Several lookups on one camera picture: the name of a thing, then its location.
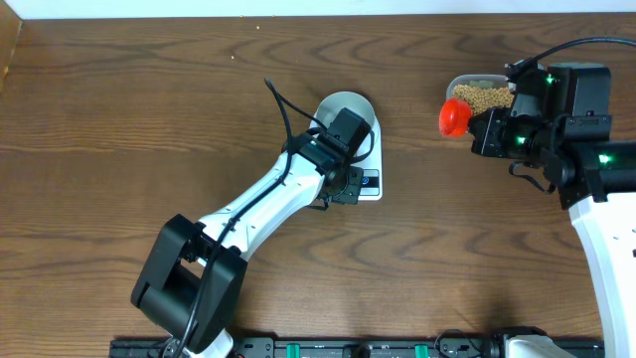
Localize cardboard panel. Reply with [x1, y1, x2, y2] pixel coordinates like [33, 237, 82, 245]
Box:
[0, 0, 23, 90]

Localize soybeans in container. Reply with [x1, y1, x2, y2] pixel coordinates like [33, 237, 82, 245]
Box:
[452, 85, 514, 115]

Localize white digital kitchen scale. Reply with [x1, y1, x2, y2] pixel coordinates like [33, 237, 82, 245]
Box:
[307, 111, 384, 202]

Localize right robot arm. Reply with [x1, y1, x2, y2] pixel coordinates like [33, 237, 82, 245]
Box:
[462, 63, 635, 357]

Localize red plastic measuring scoop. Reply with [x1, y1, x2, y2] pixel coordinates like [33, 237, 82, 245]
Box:
[438, 97, 472, 137]

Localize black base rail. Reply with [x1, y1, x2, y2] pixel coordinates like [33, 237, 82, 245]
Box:
[108, 335, 605, 358]

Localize grey round bowl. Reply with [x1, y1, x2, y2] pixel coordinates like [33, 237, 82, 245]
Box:
[314, 91, 379, 132]

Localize clear plastic container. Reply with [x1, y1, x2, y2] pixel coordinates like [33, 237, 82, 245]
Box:
[446, 74, 514, 99]

